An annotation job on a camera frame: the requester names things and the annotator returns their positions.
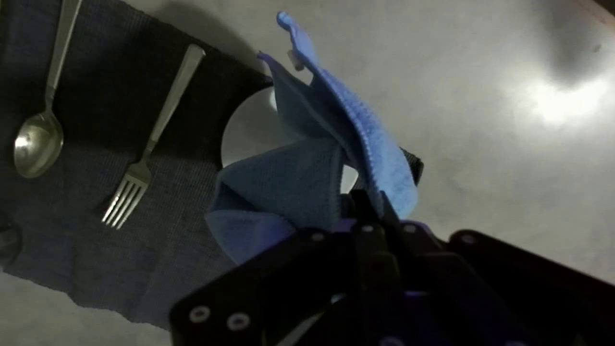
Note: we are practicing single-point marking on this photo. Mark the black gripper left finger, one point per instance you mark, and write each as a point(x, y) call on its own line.
point(366, 208)

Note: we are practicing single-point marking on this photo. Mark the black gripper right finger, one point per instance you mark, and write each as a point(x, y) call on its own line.
point(512, 281)

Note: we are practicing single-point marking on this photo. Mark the blue towel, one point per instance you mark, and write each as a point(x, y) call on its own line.
point(289, 184)

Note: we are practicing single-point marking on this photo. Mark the white round plate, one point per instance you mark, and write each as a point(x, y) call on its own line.
point(247, 136)

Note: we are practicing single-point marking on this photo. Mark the metal fork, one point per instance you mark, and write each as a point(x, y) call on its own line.
point(185, 77)

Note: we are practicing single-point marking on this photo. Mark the dark fabric placemat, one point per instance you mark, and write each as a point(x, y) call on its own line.
point(97, 96)

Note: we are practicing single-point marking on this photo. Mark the metal spoon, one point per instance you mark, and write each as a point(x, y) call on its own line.
point(37, 146)

